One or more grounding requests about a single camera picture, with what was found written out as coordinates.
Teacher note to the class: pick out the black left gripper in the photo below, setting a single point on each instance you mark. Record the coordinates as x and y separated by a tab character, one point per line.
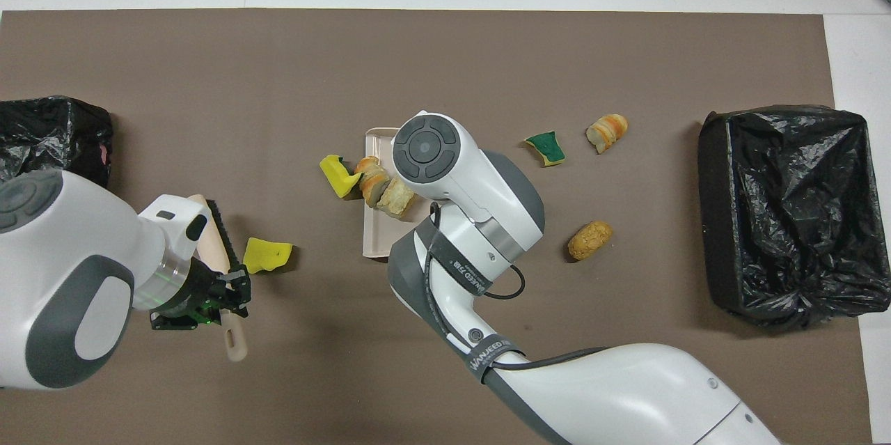
195	299

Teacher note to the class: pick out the beige hand brush black bristles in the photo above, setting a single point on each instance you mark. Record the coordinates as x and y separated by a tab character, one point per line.
212	246

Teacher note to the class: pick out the beige plastic dustpan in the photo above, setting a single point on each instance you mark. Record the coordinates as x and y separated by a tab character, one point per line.
376	236

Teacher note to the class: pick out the notched yellow green-backed sponge piece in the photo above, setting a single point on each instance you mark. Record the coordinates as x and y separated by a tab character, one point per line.
339	177

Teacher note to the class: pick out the pale beige foam chunk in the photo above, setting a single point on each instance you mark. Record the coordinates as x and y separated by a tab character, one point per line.
398	200
372	184

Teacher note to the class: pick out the small green yellow sponge wedge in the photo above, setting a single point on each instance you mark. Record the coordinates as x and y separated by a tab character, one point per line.
546	147

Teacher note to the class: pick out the golden brown bread roll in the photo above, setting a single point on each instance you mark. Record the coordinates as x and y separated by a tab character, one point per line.
589	240

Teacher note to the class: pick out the orange striped croissant piece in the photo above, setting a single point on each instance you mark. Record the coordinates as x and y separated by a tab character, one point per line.
607	131

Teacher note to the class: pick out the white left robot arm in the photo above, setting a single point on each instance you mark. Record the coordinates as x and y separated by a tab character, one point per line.
69	257

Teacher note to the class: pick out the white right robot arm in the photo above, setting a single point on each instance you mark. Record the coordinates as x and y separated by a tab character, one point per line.
473	173

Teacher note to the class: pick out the black bag lined bin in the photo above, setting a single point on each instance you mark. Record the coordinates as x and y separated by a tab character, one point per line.
49	131
800	222

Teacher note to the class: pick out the brown paper table mat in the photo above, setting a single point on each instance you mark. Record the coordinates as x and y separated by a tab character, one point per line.
445	69

